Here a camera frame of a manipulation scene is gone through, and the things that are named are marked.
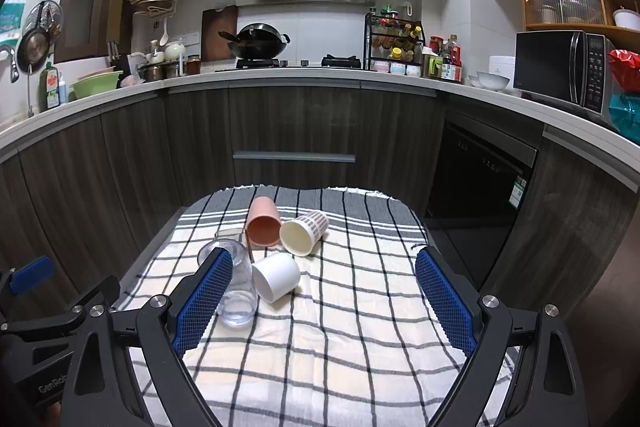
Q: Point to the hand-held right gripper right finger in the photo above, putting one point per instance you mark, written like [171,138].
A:
[447,302]

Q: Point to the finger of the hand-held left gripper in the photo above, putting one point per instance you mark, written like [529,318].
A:
[31,274]
[60,314]

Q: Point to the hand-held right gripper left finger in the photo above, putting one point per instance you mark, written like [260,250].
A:
[202,302]

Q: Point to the clear glass cup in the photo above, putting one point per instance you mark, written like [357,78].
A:
[240,292]

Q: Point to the white cup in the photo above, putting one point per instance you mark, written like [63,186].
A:
[275,277]

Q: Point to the pink cup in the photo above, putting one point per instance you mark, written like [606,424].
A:
[264,222]

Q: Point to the patterned paper cup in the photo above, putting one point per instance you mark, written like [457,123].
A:
[300,234]

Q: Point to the small clear glass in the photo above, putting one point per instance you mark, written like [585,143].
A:
[227,234]

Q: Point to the black dishwasher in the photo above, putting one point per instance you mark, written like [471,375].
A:
[475,197]

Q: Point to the checkered cloth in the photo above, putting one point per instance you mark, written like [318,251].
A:
[325,357]

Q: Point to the green detergent bottle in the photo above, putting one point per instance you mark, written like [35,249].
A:
[50,87]

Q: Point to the green basin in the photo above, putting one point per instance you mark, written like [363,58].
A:
[97,86]

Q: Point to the metal faucet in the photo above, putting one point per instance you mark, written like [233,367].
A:
[11,59]

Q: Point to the small white bowl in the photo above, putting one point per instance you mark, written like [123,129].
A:
[474,82]

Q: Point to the large white bowl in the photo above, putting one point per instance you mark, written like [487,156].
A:
[493,81]

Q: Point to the hanging frying pan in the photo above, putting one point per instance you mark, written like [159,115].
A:
[35,44]

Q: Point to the steel pot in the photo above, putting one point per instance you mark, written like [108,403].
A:
[157,72]

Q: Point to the dark sauce bottle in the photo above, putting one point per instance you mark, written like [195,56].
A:
[452,59]

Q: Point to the white teapot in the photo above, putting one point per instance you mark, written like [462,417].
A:
[175,51]

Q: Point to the gas cooktop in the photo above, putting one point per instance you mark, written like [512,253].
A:
[300,63]

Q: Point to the black microwave oven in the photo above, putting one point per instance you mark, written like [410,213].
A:
[545,62]

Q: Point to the black spice rack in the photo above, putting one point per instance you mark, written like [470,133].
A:
[395,44]

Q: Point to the white ladle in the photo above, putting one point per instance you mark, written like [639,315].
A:
[163,38]

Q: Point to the black wok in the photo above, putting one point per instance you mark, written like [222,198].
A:
[257,39]

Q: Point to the dark wooden cutting board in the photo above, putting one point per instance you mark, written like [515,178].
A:
[215,32]

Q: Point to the red bag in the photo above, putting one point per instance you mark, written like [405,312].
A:
[625,69]

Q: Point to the printed wall poster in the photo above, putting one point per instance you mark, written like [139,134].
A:
[12,19]

